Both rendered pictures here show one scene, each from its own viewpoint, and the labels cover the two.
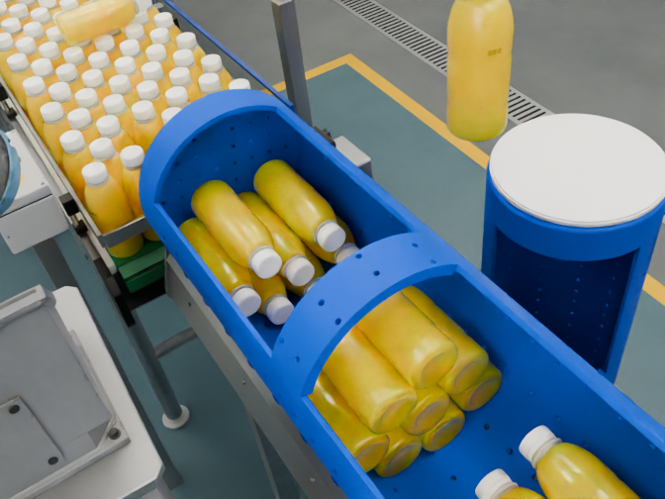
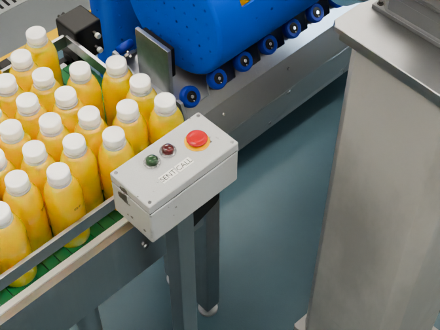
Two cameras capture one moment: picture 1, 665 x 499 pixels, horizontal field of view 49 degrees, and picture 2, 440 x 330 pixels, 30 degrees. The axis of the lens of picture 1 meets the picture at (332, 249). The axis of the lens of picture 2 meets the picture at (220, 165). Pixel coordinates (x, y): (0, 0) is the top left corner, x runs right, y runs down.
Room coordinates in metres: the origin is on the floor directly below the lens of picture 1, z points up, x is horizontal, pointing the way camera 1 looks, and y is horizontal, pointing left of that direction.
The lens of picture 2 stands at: (1.20, 1.39, 2.14)
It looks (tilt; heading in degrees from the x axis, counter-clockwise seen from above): 50 degrees down; 253
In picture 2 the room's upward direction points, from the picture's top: straight up
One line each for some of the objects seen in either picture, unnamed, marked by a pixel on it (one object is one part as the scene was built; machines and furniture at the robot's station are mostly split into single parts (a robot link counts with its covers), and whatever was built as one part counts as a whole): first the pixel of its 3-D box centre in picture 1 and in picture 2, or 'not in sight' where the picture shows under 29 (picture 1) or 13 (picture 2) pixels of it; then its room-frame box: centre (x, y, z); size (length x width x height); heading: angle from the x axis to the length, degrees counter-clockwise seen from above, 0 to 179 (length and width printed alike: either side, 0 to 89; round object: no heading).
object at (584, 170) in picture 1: (577, 165); not in sight; (0.88, -0.41, 1.03); 0.28 x 0.28 x 0.01
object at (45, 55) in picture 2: not in sight; (43, 69); (1.19, 0.13, 0.98); 0.07 x 0.07 x 0.17
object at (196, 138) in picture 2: not in sight; (196, 139); (0.97, 0.50, 1.11); 0.04 x 0.04 x 0.01
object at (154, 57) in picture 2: not in sight; (156, 60); (0.96, 0.17, 0.99); 0.10 x 0.02 x 0.12; 117
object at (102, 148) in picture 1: (101, 148); (127, 109); (1.06, 0.37, 1.07); 0.04 x 0.04 x 0.02
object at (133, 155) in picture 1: (132, 155); (140, 83); (1.03, 0.31, 1.07); 0.04 x 0.04 x 0.02
